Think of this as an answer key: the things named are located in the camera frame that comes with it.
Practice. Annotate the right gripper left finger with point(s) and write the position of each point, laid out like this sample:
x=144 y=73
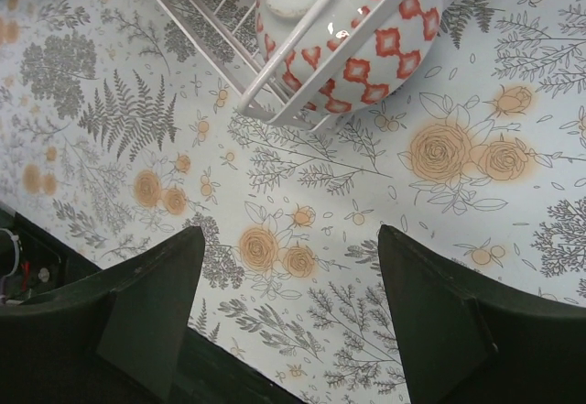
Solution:
x=112 y=337

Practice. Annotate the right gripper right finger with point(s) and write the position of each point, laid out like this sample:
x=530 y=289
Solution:
x=466 y=338

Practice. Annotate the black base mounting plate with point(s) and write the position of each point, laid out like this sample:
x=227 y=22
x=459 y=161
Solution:
x=34 y=262

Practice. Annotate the red diamond patterned bowl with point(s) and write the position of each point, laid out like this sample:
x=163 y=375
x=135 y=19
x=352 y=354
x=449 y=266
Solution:
x=388 y=57

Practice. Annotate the white wire dish rack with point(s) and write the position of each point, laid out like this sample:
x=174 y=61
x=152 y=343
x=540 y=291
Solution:
x=260 y=96

